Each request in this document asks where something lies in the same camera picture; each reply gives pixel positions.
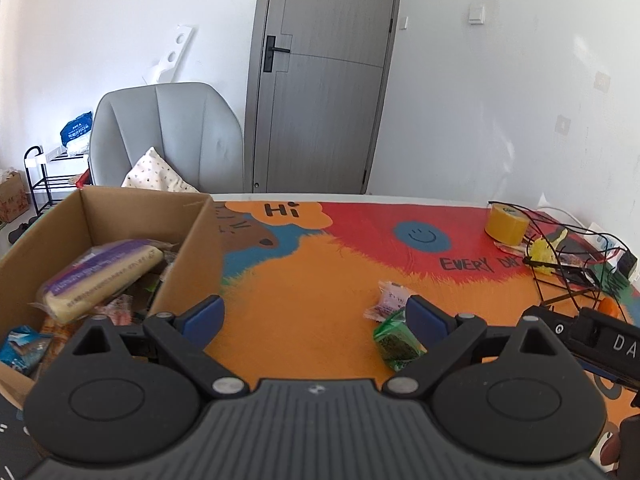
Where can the grey door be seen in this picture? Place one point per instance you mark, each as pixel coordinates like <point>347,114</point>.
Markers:
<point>320,110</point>

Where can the red orange snack packet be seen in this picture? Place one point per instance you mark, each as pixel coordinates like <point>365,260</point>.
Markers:
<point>117,310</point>

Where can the grey chair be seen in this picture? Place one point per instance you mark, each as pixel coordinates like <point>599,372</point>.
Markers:
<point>190,130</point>

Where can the colourful printed table mat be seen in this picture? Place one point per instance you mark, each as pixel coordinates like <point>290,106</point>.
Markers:
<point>310,285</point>

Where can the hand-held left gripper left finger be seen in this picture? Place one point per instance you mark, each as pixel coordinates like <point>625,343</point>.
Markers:
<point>205,317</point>

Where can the yellow plastic bag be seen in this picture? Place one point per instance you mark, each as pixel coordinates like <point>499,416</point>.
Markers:
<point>545,252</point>

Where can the white wall socket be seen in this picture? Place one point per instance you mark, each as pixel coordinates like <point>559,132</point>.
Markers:
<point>602,81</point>
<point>563,123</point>

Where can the yellow tape roll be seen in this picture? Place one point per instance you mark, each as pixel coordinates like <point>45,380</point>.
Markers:
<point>505,224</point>

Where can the purple snack packet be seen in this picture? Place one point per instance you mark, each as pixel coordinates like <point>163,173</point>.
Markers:
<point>100,275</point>

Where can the green snack packet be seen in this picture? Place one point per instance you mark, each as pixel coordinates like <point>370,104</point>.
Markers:
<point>397,344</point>

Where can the black flat panel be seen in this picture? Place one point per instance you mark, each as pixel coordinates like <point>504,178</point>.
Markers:
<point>15,440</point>

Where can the black metal rack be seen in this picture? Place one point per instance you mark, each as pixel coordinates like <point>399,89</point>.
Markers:
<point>37,182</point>

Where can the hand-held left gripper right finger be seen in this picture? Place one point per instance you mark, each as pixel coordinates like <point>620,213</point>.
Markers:
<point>425,321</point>

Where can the black charger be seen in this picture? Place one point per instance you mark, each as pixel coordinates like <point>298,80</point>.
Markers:
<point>628,264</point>

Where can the white power strip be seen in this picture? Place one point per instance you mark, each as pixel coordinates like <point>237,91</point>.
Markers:
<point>605,237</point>

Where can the blue plastic bag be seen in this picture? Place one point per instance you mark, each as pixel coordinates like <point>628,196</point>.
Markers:
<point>75,127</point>

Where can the blue snack packet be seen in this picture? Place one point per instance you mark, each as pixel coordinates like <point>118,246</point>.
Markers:
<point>22,349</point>

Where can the orange fruit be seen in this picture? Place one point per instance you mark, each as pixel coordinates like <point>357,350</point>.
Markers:
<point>609,307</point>

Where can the white dotted pillow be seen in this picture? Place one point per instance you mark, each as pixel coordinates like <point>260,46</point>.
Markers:
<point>155,172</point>

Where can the small brown cardboard box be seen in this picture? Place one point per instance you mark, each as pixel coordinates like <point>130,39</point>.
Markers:
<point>12,197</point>

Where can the pink white snack packet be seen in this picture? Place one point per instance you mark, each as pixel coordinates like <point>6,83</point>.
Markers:
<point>391,302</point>

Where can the white light switch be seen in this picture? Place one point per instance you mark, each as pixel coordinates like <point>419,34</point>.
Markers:
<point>476,13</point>

